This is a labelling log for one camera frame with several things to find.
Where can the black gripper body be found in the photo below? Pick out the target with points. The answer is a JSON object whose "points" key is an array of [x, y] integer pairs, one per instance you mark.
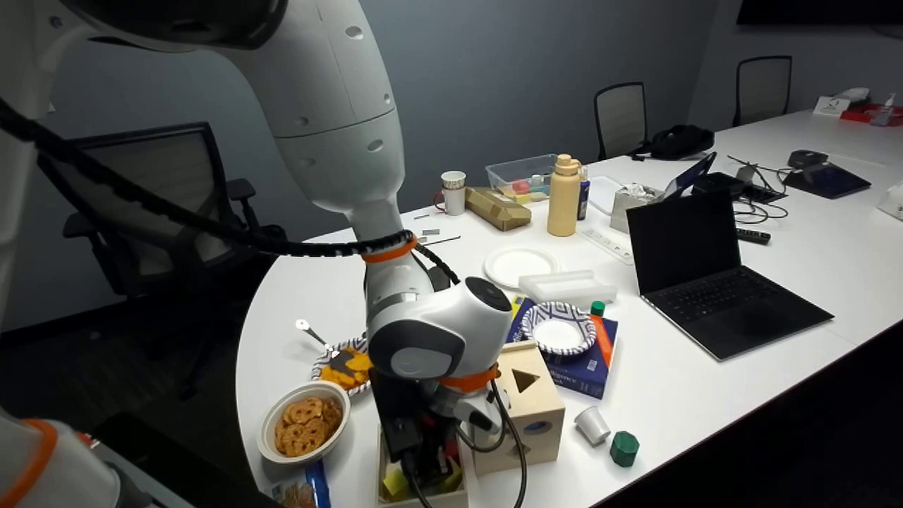
{"points": [[421, 440]]}

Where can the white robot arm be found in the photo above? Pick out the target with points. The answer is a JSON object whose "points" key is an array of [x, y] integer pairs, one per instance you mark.
{"points": [[319, 79]]}

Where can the yellow block front left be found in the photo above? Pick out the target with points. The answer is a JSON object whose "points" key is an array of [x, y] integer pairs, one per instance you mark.
{"points": [[394, 484]]}

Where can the wooden block tray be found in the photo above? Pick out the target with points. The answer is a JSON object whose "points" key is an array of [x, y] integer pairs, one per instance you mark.
{"points": [[440, 494]]}

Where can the wooden shape sorter box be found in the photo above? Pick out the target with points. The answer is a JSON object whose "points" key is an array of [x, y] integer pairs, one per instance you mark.
{"points": [[535, 409]]}

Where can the white cylinder block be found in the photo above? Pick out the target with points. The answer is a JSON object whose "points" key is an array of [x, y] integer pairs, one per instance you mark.
{"points": [[591, 425]]}

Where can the green cylinder block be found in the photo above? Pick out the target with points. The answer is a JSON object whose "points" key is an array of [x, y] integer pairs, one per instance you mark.
{"points": [[625, 449]]}

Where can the brown rectangular box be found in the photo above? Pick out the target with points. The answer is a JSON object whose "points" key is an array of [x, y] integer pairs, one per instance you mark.
{"points": [[497, 210]]}

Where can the patterned bowl of orange snacks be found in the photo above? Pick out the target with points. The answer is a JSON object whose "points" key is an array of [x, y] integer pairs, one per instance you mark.
{"points": [[344, 366]]}

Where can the white bowl of pretzels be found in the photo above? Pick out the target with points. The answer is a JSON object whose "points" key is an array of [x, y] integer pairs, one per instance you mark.
{"points": [[304, 425]]}

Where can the snack bag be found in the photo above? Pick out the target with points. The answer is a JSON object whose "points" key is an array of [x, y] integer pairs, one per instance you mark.
{"points": [[304, 488]]}

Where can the metal spoon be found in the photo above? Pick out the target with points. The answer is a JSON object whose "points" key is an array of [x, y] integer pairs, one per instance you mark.
{"points": [[306, 328]]}

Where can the blue patterned paper bowl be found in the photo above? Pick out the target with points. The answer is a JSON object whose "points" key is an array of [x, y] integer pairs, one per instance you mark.
{"points": [[559, 328]]}

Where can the blue book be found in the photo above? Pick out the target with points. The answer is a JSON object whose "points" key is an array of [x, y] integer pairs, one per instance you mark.
{"points": [[589, 370]]}

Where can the white plate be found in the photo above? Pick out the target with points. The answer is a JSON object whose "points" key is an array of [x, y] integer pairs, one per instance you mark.
{"points": [[510, 265]]}

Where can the clear plastic tray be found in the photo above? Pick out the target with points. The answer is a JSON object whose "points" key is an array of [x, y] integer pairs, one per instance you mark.
{"points": [[569, 285]]}

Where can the white cup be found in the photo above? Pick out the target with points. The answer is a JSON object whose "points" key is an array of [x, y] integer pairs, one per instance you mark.
{"points": [[452, 191]]}

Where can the clear plastic container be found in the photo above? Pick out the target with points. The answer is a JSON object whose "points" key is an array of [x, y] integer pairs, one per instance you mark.
{"points": [[524, 179]]}

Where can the black office chair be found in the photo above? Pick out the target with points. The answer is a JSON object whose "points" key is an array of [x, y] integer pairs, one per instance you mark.
{"points": [[144, 253]]}

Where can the tan bottle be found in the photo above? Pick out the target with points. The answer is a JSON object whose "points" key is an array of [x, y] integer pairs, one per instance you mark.
{"points": [[563, 203]]}

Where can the black laptop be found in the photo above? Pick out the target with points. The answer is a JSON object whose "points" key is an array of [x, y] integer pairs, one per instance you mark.
{"points": [[687, 263]]}

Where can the far left chair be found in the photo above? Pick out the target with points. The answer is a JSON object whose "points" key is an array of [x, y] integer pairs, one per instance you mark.
{"points": [[622, 120]]}

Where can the black bag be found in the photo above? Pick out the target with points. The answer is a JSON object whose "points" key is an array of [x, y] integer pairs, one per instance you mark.
{"points": [[677, 143]]}

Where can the black mouse pad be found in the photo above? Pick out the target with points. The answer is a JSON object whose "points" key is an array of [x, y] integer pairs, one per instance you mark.
{"points": [[827, 181]]}

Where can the far right chair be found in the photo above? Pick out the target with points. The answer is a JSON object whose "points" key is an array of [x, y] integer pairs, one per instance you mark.
{"points": [[764, 89]]}

